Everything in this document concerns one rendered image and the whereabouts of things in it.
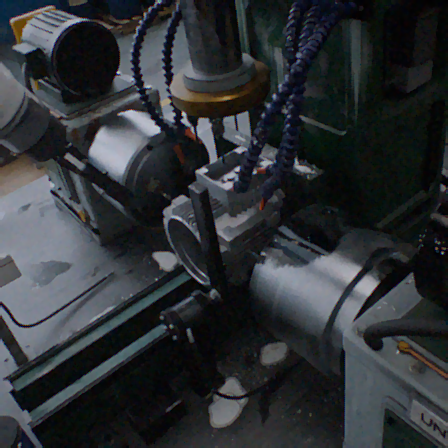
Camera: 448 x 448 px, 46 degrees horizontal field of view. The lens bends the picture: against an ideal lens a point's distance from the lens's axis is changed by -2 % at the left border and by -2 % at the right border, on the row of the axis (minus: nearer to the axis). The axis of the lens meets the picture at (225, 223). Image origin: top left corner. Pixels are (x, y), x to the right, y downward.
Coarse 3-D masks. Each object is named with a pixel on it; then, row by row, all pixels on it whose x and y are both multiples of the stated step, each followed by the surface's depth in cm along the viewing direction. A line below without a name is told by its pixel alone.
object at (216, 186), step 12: (228, 156) 110; (240, 156) 110; (204, 168) 107; (216, 168) 109; (228, 168) 111; (204, 180) 105; (216, 180) 108; (228, 180) 105; (252, 180) 103; (264, 180) 105; (216, 192) 104; (228, 192) 101; (252, 192) 104; (228, 204) 102; (240, 204) 104; (252, 204) 106
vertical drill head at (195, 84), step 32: (192, 0) 82; (224, 0) 83; (192, 32) 86; (224, 32) 85; (192, 64) 91; (224, 64) 88; (256, 64) 96; (192, 96) 89; (224, 96) 88; (256, 96) 89; (224, 160) 98
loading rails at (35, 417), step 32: (160, 288) 115; (192, 288) 118; (96, 320) 109; (128, 320) 109; (160, 320) 115; (224, 320) 113; (64, 352) 104; (96, 352) 107; (128, 352) 102; (160, 352) 104; (224, 352) 112; (32, 384) 100; (64, 384) 105; (96, 384) 96; (128, 384) 102; (32, 416) 94; (64, 416) 95; (96, 416) 100
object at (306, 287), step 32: (288, 224) 87; (320, 224) 85; (352, 224) 85; (256, 256) 97; (288, 256) 84; (320, 256) 81; (352, 256) 79; (384, 256) 79; (256, 288) 87; (288, 288) 82; (320, 288) 78; (352, 288) 77; (384, 288) 77; (288, 320) 83; (320, 320) 78; (352, 320) 75; (320, 352) 79
